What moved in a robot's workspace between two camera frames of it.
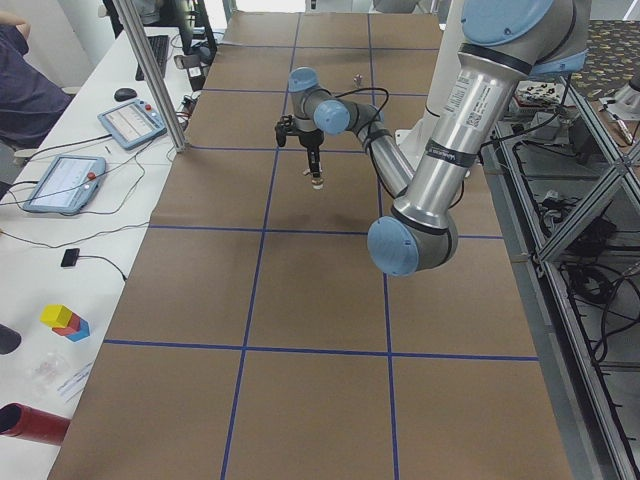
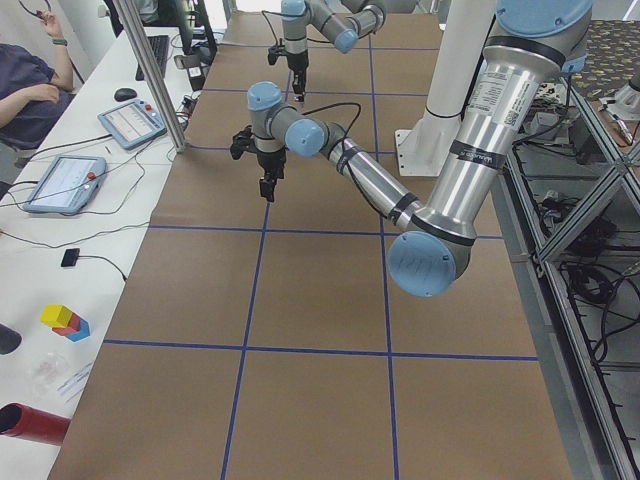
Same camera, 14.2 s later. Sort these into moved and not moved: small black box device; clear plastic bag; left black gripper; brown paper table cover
Moved: left black gripper
Not moved: small black box device; brown paper table cover; clear plastic bag
